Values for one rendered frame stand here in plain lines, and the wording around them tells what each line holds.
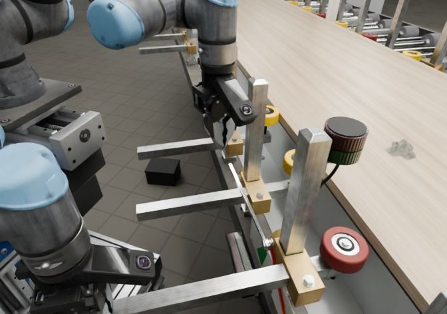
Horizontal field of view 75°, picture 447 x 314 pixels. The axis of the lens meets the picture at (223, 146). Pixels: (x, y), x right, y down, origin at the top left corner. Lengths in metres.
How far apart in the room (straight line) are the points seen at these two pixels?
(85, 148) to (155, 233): 1.04
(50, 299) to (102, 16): 0.40
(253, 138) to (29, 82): 0.54
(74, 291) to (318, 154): 0.39
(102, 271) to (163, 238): 1.28
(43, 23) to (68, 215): 0.58
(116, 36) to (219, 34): 0.18
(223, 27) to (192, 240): 1.32
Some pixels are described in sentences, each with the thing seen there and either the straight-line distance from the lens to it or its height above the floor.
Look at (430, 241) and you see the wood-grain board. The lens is 0.68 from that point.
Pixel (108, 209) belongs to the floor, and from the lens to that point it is 1.96.
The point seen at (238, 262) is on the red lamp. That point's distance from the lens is 0.78.
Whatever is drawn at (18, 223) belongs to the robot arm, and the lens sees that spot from 0.36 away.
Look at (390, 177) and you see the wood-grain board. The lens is 0.79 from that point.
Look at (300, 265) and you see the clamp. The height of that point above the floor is 0.87.
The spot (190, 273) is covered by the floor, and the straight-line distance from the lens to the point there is 1.59.
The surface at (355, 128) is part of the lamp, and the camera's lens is 0.45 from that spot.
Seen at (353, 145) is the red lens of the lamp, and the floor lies 1.12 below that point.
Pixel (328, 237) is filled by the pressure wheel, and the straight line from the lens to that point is 0.60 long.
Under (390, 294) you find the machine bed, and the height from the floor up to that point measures 0.76.
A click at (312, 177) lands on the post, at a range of 0.46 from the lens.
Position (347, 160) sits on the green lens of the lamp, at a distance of 0.46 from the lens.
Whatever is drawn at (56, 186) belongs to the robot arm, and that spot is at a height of 1.15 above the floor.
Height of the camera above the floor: 1.36
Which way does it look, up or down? 36 degrees down
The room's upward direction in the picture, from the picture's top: straight up
